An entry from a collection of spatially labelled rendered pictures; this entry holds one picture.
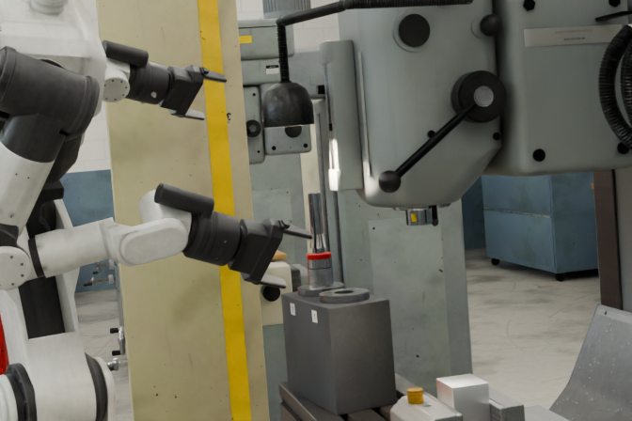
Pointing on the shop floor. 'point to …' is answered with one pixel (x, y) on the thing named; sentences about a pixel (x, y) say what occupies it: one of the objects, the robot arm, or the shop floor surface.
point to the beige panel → (171, 287)
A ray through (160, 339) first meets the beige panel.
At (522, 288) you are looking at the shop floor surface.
